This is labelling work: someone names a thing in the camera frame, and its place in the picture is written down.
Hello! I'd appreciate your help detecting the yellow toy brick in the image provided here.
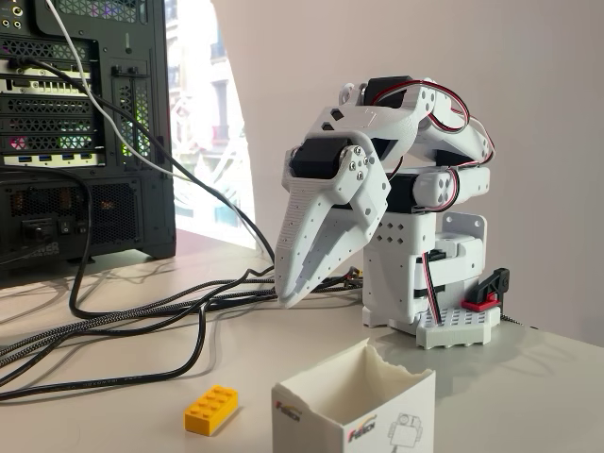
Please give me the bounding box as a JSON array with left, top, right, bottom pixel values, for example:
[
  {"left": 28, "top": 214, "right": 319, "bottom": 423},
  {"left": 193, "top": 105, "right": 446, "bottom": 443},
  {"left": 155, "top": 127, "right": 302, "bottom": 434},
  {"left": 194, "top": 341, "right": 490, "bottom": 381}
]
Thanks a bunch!
[{"left": 183, "top": 384, "right": 241, "bottom": 436}]

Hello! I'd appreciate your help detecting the white cardboard box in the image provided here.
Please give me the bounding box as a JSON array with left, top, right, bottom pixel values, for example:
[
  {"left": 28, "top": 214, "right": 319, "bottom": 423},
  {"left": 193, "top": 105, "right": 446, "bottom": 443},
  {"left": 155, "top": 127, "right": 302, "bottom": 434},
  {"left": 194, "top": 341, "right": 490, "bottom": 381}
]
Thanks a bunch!
[{"left": 271, "top": 337, "right": 436, "bottom": 453}]

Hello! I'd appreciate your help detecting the black and red clamp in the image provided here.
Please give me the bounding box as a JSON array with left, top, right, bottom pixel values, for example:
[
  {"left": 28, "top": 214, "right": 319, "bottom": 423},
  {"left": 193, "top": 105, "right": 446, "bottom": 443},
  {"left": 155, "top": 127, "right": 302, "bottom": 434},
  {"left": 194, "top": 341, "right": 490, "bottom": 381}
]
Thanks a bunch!
[{"left": 461, "top": 267, "right": 512, "bottom": 310}]

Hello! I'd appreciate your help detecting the black computer tower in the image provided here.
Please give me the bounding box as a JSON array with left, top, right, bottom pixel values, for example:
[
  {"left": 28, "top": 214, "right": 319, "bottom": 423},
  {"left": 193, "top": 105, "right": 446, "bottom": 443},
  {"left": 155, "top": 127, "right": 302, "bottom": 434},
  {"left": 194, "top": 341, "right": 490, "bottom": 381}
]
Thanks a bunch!
[{"left": 0, "top": 0, "right": 178, "bottom": 279}]

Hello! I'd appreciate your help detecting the red black white servo wire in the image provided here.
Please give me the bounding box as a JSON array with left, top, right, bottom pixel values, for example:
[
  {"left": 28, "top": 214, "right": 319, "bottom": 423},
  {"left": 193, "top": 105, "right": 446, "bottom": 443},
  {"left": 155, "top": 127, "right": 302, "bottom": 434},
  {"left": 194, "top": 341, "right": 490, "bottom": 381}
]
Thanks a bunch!
[
  {"left": 421, "top": 249, "right": 445, "bottom": 327},
  {"left": 375, "top": 79, "right": 496, "bottom": 166}
]

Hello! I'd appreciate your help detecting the black power cable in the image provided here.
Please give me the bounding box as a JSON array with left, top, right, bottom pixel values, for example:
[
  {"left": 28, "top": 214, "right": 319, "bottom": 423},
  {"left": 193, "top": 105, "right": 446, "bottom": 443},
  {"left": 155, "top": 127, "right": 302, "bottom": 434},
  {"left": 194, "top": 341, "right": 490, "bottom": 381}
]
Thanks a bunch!
[{"left": 0, "top": 164, "right": 279, "bottom": 320}]

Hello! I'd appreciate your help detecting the white cable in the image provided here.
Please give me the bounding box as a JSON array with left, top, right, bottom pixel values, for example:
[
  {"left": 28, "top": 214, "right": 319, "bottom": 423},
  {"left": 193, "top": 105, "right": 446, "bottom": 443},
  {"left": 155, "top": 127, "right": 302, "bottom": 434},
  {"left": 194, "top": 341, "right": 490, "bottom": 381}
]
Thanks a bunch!
[{"left": 45, "top": 0, "right": 270, "bottom": 256}]

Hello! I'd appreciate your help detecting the thick black cable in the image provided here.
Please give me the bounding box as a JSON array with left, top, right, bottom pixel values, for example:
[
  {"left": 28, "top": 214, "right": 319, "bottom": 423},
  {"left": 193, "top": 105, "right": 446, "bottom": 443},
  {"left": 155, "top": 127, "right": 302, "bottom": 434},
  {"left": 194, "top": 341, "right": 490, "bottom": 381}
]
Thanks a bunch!
[{"left": 0, "top": 282, "right": 284, "bottom": 402}]

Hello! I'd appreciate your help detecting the braided grey cable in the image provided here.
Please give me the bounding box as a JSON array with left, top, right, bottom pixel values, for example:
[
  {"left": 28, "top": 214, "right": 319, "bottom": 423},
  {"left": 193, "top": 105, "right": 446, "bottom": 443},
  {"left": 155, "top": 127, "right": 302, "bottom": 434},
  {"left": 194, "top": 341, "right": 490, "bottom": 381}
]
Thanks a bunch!
[
  {"left": 0, "top": 277, "right": 364, "bottom": 360},
  {"left": 0, "top": 282, "right": 364, "bottom": 374}
]

